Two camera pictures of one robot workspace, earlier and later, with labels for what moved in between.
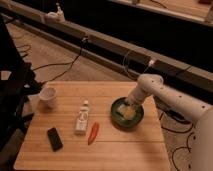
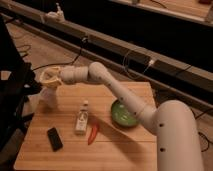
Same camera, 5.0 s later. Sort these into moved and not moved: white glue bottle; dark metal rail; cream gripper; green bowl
Moved: cream gripper
Not moved: dark metal rail; white glue bottle; green bowl
